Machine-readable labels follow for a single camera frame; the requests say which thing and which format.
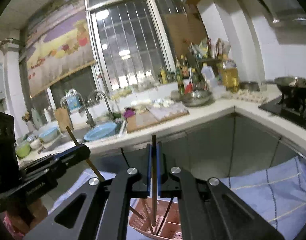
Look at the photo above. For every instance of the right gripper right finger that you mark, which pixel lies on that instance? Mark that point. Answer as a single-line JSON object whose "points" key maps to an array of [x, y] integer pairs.
{"points": [[208, 209]]}

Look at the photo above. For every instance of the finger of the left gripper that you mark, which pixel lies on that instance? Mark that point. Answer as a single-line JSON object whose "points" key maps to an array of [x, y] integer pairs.
{"points": [[55, 162]]}

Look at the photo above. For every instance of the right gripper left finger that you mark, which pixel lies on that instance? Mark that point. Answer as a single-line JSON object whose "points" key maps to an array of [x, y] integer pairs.
{"points": [[99, 210]]}

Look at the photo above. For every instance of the black chopstick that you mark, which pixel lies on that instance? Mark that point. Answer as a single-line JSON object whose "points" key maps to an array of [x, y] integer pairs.
{"points": [[154, 178]]}

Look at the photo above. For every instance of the steel kitchen faucet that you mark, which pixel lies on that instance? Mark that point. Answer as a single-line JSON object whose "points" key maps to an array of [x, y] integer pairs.
{"points": [[83, 107]]}

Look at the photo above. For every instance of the green bowl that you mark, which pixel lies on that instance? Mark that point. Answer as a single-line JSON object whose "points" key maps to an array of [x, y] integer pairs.
{"points": [[22, 149]]}

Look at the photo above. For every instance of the pink plastic utensil basket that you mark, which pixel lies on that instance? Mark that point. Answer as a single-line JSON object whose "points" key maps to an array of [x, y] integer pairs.
{"points": [[171, 229]]}

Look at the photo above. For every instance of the small upright cutting board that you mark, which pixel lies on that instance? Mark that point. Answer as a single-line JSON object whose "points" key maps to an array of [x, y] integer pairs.
{"points": [[63, 119]]}

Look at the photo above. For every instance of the blue plastic basin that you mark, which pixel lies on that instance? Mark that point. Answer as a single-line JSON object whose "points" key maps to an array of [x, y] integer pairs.
{"points": [[101, 131]]}

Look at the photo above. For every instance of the blue checked tablecloth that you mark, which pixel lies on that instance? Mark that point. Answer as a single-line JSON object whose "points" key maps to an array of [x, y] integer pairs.
{"points": [[277, 193]]}

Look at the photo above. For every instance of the wooden cutting board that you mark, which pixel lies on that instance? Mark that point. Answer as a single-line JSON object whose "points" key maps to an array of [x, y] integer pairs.
{"points": [[152, 117]]}

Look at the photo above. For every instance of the steel mixing bowl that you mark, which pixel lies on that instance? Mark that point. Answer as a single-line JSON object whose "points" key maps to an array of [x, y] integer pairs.
{"points": [[196, 98]]}

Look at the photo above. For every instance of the fruit pattern roller blind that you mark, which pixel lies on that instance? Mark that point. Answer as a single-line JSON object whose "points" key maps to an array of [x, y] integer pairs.
{"points": [[58, 53]]}

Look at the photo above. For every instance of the egg tray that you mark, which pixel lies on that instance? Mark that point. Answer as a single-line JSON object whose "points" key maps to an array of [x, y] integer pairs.
{"points": [[249, 96]]}

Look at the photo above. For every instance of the black gas stove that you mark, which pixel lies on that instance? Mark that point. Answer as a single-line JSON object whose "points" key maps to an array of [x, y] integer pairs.
{"points": [[275, 108]]}

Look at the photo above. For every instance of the large cooking oil bottle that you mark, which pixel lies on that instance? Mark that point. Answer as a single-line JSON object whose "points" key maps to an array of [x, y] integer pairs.
{"points": [[229, 75]]}

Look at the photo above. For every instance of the white plastic jug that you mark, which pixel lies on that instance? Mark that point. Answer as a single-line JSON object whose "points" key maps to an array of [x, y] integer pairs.
{"points": [[208, 74]]}

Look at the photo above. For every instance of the soy sauce bottle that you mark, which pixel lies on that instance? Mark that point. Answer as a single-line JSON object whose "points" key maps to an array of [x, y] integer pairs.
{"points": [[185, 68]]}

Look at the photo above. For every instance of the yellow bottle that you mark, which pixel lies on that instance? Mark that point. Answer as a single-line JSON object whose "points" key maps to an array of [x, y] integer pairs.
{"points": [[164, 76]]}

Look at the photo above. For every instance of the steel range hood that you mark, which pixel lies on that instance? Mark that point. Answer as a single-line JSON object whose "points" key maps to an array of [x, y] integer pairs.
{"points": [[285, 13]]}

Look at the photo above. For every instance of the black wok with handle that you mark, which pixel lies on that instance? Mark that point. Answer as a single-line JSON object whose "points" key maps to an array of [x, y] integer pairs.
{"points": [[291, 86]]}

